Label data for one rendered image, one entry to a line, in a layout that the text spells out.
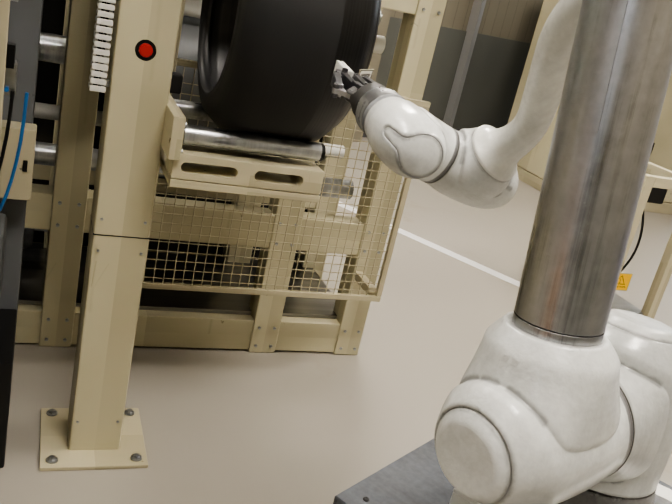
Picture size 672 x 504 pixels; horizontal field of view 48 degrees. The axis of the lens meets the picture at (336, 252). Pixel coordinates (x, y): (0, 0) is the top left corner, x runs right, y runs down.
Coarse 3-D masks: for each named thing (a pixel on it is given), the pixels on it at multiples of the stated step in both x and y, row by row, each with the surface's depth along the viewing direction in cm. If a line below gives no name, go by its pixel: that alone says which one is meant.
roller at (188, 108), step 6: (180, 102) 194; (186, 102) 195; (192, 102) 195; (198, 102) 197; (180, 108) 194; (186, 108) 194; (192, 108) 195; (198, 108) 195; (186, 114) 195; (192, 114) 195; (198, 114) 196; (204, 114) 196; (204, 120) 198; (210, 120) 198
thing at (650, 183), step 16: (656, 176) 332; (656, 192) 350; (640, 208) 334; (640, 240) 357; (624, 256) 341; (656, 272) 358; (624, 288) 349; (656, 288) 357; (624, 304) 370; (656, 304) 360
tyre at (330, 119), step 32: (224, 0) 201; (256, 0) 153; (288, 0) 152; (320, 0) 154; (352, 0) 157; (224, 32) 203; (256, 32) 154; (288, 32) 154; (320, 32) 156; (352, 32) 158; (224, 64) 203; (256, 64) 157; (288, 64) 158; (320, 64) 159; (352, 64) 162; (224, 96) 166; (256, 96) 162; (288, 96) 163; (320, 96) 165; (224, 128) 178; (256, 128) 173; (288, 128) 173; (320, 128) 174
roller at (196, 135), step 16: (192, 128) 169; (208, 128) 171; (192, 144) 171; (208, 144) 171; (224, 144) 172; (240, 144) 173; (256, 144) 174; (272, 144) 176; (288, 144) 177; (304, 144) 179; (320, 144) 181; (320, 160) 182
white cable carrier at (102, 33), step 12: (108, 0) 161; (96, 12) 164; (108, 12) 162; (96, 24) 165; (108, 24) 162; (96, 36) 163; (108, 36) 163; (96, 48) 164; (108, 48) 164; (96, 60) 164; (108, 60) 165; (96, 72) 165; (96, 84) 170; (108, 84) 169
